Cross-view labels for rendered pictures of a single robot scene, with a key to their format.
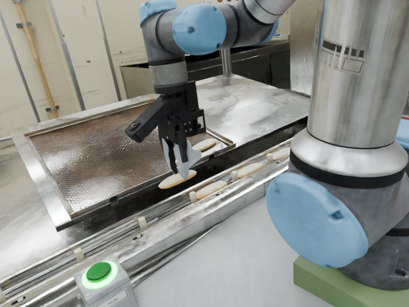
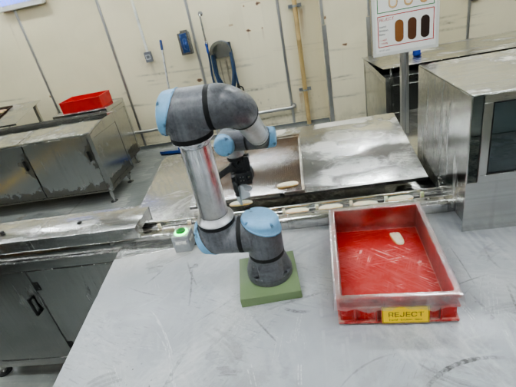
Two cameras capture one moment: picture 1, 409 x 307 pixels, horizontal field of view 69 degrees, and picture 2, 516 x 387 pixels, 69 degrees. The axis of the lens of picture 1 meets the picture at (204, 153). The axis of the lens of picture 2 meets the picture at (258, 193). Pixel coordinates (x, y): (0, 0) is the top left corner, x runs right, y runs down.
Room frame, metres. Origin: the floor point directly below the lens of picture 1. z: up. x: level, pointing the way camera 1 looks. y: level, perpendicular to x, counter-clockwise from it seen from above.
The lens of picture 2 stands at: (-0.34, -0.96, 1.67)
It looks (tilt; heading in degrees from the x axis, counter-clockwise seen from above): 27 degrees down; 44
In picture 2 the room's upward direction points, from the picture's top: 12 degrees counter-clockwise
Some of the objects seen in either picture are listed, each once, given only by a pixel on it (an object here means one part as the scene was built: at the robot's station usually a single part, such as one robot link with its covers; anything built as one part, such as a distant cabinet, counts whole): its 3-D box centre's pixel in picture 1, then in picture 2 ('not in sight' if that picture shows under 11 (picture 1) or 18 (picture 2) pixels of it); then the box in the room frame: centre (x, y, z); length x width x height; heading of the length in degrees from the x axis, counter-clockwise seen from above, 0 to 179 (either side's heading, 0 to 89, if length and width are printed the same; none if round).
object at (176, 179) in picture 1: (178, 177); (240, 202); (0.62, 0.07, 0.93); 0.10 x 0.04 x 0.01; 124
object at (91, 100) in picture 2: not in sight; (86, 101); (1.84, 3.69, 0.94); 0.51 x 0.36 x 0.13; 128
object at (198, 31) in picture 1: (198, 30); (229, 141); (0.55, -0.02, 1.23); 0.11 x 0.11 x 0.08; 32
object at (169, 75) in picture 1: (168, 74); (234, 150); (0.63, 0.05, 1.16); 0.08 x 0.08 x 0.05
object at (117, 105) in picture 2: not in sight; (101, 140); (1.84, 3.69, 0.44); 0.70 x 0.55 x 0.87; 124
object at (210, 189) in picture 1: (210, 188); not in sight; (0.67, 0.00, 0.86); 0.10 x 0.04 x 0.01; 124
